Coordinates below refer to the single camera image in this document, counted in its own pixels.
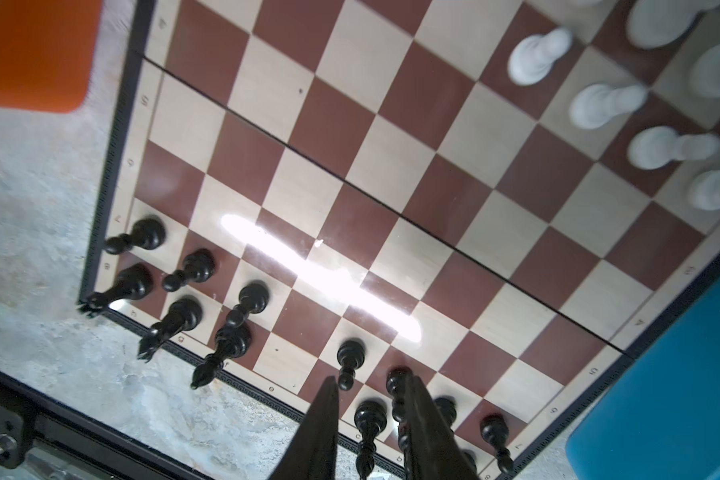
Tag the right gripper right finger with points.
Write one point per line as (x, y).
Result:
(432, 452)

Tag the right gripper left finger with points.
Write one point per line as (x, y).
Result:
(312, 452)

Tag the black chess piece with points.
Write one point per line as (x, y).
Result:
(396, 387)

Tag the brown cream chess board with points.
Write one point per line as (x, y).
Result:
(489, 193)

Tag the blue plastic tray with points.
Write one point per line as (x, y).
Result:
(661, 419)

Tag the orange plastic tray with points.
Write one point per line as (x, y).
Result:
(46, 53)

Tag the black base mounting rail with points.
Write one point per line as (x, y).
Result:
(33, 425)

